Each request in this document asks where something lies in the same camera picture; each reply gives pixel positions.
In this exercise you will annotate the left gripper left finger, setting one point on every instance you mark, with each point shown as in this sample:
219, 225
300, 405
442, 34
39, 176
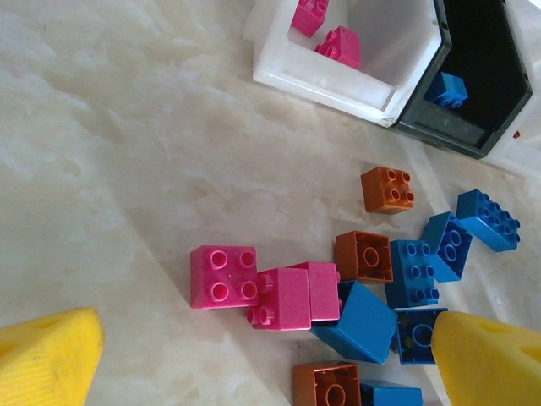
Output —
42, 363

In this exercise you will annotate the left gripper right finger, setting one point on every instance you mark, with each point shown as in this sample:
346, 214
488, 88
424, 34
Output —
490, 368

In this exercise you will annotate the long blue lego brick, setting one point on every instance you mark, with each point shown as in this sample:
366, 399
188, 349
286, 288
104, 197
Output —
412, 272
490, 222

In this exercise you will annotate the pink lego brick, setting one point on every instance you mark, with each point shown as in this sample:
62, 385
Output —
310, 14
340, 46
223, 277
283, 300
323, 292

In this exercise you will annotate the black plastic bin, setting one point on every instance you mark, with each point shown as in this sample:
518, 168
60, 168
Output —
448, 127

